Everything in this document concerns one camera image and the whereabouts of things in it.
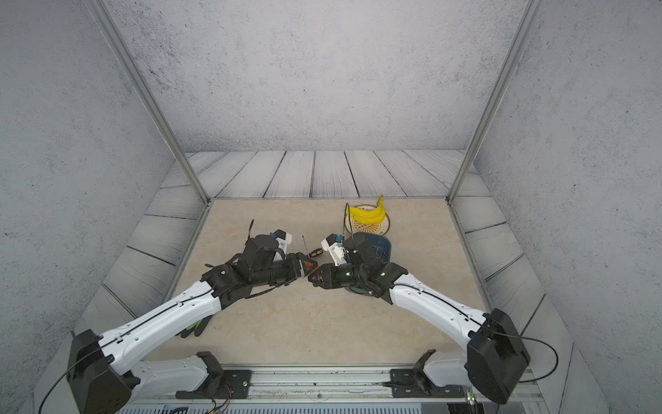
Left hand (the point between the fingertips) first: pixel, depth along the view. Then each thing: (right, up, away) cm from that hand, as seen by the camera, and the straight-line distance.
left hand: (318, 269), depth 72 cm
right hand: (-2, -3, 0) cm, 4 cm away
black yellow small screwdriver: (-4, +1, +29) cm, 29 cm away
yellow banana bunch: (+18, +14, +37) cm, 44 cm away
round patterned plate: (+23, +10, +36) cm, 44 cm away
